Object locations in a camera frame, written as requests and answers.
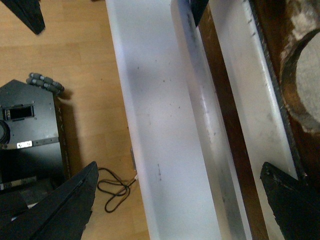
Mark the black cable on floor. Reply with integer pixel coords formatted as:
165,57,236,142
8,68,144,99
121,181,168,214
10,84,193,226
96,167,139,214

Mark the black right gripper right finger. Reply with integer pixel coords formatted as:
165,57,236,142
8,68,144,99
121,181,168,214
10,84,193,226
260,162,320,240

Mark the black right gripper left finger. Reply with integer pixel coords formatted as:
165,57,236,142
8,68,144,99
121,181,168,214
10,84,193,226
0,161,99,240

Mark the wooden drawer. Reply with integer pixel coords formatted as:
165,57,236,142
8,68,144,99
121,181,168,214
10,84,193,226
197,0,320,240

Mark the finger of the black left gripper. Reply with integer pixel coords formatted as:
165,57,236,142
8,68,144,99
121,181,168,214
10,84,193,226
5,0,46,35
190,0,209,27

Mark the white metal drawer handle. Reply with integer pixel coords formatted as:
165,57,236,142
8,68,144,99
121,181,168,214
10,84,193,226
170,0,297,240

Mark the grey omni wheel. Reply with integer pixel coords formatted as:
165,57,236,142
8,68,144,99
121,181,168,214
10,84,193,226
26,72,65,95

